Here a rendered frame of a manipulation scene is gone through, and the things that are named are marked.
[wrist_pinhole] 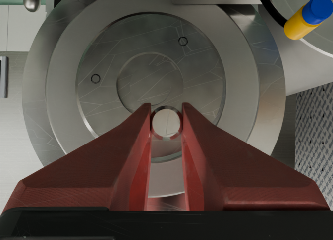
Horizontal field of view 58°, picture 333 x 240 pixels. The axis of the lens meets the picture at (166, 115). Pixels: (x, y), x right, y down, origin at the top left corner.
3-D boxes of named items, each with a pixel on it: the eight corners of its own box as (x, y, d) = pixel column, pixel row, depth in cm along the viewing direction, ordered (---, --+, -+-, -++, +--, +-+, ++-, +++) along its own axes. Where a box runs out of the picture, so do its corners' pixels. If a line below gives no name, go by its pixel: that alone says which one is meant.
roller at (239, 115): (262, -15, 16) (258, 202, 16) (206, 75, 42) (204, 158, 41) (49, -20, 16) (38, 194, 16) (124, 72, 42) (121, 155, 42)
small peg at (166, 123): (184, 141, 12) (147, 140, 12) (181, 139, 15) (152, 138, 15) (184, 105, 12) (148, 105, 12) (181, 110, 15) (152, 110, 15)
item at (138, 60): (190, -14, 15) (251, 124, 15) (188, 3, 17) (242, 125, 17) (50, 45, 15) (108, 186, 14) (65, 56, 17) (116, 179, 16)
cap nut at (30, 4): (38, -20, 49) (37, 7, 48) (47, -10, 52) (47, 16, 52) (16, -20, 49) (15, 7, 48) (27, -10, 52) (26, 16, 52)
